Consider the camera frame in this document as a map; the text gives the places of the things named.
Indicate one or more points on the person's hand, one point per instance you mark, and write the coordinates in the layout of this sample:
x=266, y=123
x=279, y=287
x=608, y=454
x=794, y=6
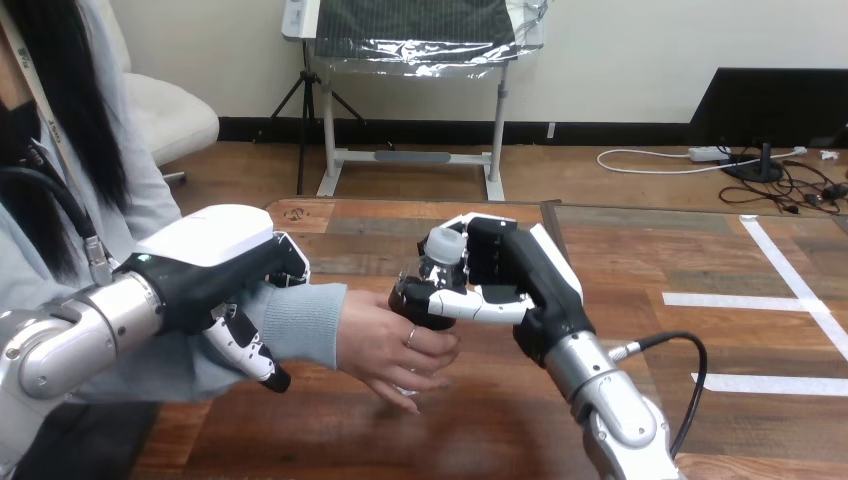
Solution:
x=384, y=351

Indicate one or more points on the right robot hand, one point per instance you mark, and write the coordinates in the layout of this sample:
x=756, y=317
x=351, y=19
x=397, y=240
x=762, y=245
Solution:
x=523, y=272

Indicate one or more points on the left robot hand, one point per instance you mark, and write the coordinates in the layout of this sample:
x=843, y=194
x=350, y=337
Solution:
x=199, y=278

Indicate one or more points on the clear water bottle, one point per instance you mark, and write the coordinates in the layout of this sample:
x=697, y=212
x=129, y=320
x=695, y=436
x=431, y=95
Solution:
x=440, y=255

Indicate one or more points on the person's forearm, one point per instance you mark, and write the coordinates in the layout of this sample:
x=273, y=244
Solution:
x=291, y=324

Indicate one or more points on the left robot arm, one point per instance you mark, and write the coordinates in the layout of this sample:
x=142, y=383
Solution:
x=66, y=344

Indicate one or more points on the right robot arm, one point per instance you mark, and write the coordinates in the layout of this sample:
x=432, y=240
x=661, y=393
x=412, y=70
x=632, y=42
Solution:
x=606, y=404

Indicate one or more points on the person's body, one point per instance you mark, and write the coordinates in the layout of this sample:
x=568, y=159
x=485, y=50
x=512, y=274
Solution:
x=79, y=132

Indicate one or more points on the white desk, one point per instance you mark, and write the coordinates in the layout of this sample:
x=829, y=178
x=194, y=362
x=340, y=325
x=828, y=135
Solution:
x=411, y=158

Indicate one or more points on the white cushioned chair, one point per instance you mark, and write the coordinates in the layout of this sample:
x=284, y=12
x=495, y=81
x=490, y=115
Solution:
x=166, y=112

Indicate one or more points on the black tripod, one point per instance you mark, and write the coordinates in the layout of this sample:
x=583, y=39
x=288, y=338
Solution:
x=306, y=112

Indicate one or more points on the white power strip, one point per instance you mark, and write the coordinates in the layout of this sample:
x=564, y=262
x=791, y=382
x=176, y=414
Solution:
x=707, y=154

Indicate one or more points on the foil sheet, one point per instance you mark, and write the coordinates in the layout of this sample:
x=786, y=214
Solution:
x=424, y=33

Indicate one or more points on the dark screen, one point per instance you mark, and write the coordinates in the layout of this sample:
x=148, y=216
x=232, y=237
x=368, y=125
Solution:
x=768, y=106

